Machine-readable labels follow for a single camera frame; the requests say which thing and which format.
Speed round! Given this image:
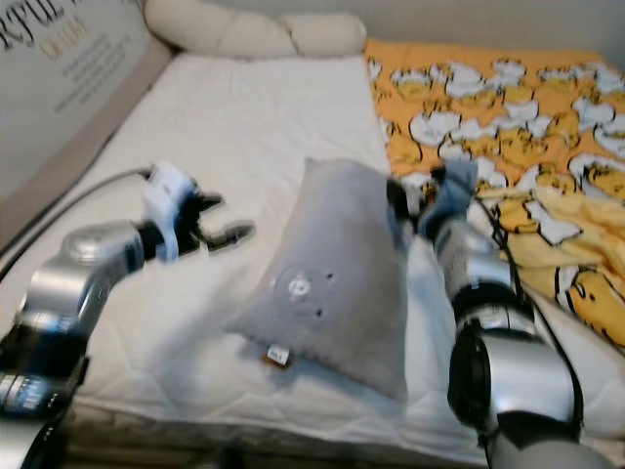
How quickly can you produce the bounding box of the grey pillow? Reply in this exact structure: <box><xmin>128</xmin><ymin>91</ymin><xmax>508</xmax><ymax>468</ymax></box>
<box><xmin>223</xmin><ymin>156</ymin><xmax>413</xmax><ymax>402</ymax></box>

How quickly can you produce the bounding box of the white quilted mattress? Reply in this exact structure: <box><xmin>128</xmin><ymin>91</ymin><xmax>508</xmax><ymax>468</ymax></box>
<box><xmin>59</xmin><ymin>51</ymin><xmax>625</xmax><ymax>465</ymax></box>

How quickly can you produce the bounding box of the yellow cartoon print blanket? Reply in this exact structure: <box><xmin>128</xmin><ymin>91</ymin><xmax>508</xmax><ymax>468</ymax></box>
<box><xmin>364</xmin><ymin>39</ymin><xmax>625</xmax><ymax>353</ymax></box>

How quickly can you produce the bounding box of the cream long bolster pillow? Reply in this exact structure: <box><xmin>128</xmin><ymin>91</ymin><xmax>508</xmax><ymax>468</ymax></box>
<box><xmin>145</xmin><ymin>0</ymin><xmax>367</xmax><ymax>58</ymax></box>

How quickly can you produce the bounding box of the large printed headboard cushion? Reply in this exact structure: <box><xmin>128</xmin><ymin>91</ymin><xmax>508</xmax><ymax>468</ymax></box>
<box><xmin>0</xmin><ymin>0</ymin><xmax>172</xmax><ymax>245</ymax></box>

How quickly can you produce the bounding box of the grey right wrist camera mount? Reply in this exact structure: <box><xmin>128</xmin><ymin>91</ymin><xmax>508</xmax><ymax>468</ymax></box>
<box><xmin>415</xmin><ymin>159</ymin><xmax>479</xmax><ymax>240</ymax></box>

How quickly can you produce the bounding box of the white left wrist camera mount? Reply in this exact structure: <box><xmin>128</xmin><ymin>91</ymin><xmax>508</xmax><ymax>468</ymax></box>
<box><xmin>142</xmin><ymin>161</ymin><xmax>201</xmax><ymax>260</ymax></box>

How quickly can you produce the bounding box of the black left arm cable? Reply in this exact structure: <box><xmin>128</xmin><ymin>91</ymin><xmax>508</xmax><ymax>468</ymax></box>
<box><xmin>0</xmin><ymin>166</ymin><xmax>152</xmax><ymax>284</ymax></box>

